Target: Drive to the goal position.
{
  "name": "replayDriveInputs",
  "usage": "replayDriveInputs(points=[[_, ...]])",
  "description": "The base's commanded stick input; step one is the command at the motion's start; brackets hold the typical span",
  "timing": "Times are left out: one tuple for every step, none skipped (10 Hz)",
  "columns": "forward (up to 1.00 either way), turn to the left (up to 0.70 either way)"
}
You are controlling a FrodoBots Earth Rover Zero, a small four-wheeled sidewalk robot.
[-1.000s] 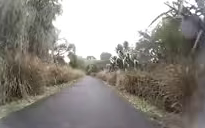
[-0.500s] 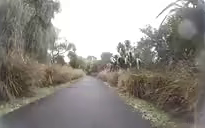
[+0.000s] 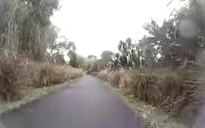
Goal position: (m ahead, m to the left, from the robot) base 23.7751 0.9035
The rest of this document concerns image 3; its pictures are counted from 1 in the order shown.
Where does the grey asphalt road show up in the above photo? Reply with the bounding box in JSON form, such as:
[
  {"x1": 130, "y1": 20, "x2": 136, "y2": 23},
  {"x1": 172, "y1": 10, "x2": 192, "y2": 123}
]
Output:
[{"x1": 0, "y1": 74, "x2": 148, "y2": 128}]

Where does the row of trees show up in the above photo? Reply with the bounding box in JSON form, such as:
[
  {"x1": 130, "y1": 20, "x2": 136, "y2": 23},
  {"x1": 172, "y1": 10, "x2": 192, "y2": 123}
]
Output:
[
  {"x1": 0, "y1": 0, "x2": 91, "y2": 69},
  {"x1": 87, "y1": 0, "x2": 205, "y2": 73}
]

